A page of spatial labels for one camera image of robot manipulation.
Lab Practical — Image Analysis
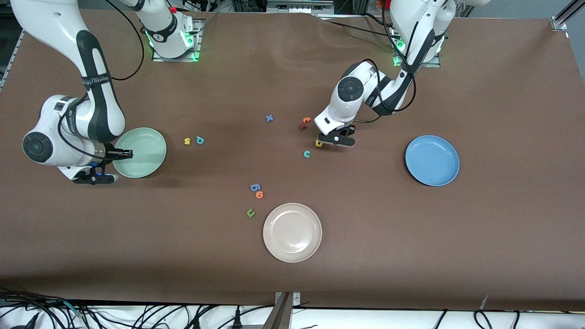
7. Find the green plate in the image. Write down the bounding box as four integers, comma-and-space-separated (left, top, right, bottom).
112, 127, 168, 179

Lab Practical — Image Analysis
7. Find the blue plate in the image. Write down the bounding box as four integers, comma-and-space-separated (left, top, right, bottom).
405, 135, 460, 187

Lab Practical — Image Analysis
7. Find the beige plate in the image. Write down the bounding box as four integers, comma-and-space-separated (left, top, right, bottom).
263, 203, 323, 263

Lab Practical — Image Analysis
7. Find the grey metal equipment box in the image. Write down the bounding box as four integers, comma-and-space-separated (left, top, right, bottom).
266, 0, 335, 14

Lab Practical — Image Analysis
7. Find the brown table cover sheet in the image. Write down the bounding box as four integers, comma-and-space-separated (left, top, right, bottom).
0, 9, 585, 312

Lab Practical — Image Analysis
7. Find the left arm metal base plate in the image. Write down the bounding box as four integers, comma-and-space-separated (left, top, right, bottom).
393, 25, 441, 68

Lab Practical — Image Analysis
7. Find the thin black cable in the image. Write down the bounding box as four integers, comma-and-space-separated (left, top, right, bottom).
318, 17, 394, 37

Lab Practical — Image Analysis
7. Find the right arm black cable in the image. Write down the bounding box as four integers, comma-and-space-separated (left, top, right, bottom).
57, 0, 145, 161

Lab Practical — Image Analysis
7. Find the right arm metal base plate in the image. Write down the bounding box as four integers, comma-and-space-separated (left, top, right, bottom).
152, 19, 202, 63

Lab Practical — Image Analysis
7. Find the aluminium frame profile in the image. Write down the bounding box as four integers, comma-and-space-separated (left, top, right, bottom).
0, 28, 24, 90
552, 0, 585, 31

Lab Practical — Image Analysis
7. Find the aluminium profile with bracket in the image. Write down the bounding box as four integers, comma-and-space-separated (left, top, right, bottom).
263, 292, 302, 329

